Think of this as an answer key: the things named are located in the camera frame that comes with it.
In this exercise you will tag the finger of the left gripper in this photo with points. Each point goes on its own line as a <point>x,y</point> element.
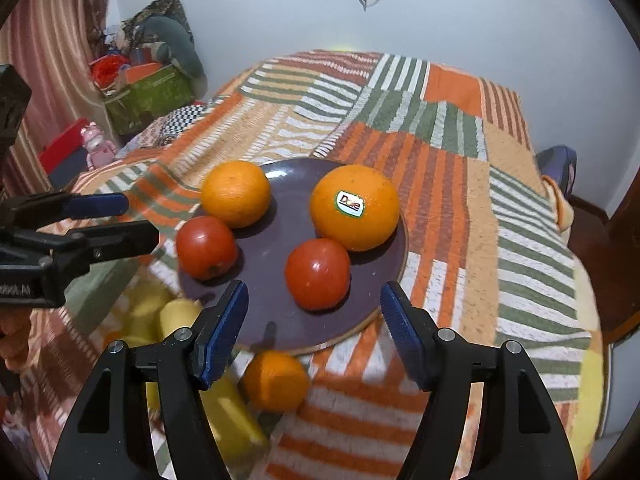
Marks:
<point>36,211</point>
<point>71,255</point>

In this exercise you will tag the red tomato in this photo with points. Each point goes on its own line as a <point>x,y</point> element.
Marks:
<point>206,248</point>
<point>317,274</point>

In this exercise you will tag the medium plain orange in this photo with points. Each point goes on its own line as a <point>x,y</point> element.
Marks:
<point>237,193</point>

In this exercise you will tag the small mandarin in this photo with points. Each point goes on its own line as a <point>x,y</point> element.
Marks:
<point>275,382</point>

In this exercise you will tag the large orange with sticker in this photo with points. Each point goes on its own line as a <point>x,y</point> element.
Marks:
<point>356,206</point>

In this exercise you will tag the left hand holding gripper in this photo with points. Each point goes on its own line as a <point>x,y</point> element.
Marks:
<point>15,328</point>

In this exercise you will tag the red and blue box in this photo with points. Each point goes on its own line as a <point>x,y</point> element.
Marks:
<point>65,158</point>

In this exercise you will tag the pink toy figure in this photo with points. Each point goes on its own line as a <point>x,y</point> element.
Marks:
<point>101,150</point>

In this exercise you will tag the red plastic bag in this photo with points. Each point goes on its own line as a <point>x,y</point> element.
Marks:
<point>105,70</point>

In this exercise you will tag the checkered cloth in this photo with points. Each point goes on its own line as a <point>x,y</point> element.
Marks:
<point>177,121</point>

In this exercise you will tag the purple ceramic plate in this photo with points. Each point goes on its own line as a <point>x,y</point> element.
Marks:
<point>274,320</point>

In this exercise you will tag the striped pink curtain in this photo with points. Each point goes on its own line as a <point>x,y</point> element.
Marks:
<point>51,44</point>

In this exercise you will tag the camouflage pillow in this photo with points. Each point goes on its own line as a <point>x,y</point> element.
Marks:
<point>167,8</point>

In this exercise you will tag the blue bag by bed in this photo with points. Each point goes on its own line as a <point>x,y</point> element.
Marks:
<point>560,164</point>

